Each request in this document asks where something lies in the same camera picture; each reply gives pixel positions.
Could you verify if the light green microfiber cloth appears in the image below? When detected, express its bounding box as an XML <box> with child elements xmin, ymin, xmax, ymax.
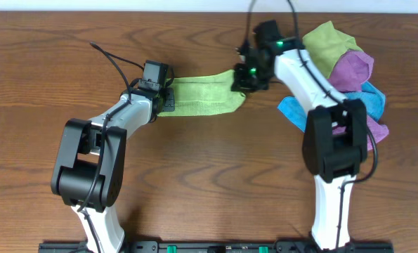
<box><xmin>159</xmin><ymin>70</ymin><xmax>246</xmax><ymax>117</ymax></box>

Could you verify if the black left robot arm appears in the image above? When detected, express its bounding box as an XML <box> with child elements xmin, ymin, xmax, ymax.
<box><xmin>51</xmin><ymin>88</ymin><xmax>175</xmax><ymax>252</ymax></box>

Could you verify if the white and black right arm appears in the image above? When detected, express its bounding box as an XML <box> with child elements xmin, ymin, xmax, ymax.
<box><xmin>231</xmin><ymin>35</ymin><xmax>368</xmax><ymax>252</ymax></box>

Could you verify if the olive green cloth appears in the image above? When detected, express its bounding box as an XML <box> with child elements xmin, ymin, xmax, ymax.
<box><xmin>302</xmin><ymin>21</ymin><xmax>363</xmax><ymax>79</ymax></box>

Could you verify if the upper purple cloth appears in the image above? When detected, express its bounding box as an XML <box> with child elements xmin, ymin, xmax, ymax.
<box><xmin>328</xmin><ymin>51</ymin><xmax>374</xmax><ymax>93</ymax></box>

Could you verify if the purple cloth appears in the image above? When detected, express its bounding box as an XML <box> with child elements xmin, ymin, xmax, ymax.
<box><xmin>332</xmin><ymin>115</ymin><xmax>389</xmax><ymax>151</ymax></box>
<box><xmin>328</xmin><ymin>51</ymin><xmax>374</xmax><ymax>93</ymax></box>

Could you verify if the blue cloth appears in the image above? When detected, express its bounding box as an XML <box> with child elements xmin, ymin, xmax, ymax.
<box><xmin>277</xmin><ymin>82</ymin><xmax>386</xmax><ymax>132</ymax></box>

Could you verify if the lower purple cloth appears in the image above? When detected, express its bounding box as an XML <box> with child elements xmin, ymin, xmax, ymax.
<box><xmin>332</xmin><ymin>115</ymin><xmax>389</xmax><ymax>151</ymax></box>

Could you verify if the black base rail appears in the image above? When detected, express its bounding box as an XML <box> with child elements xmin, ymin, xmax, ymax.
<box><xmin>38</xmin><ymin>240</ymin><xmax>395</xmax><ymax>253</ymax></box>

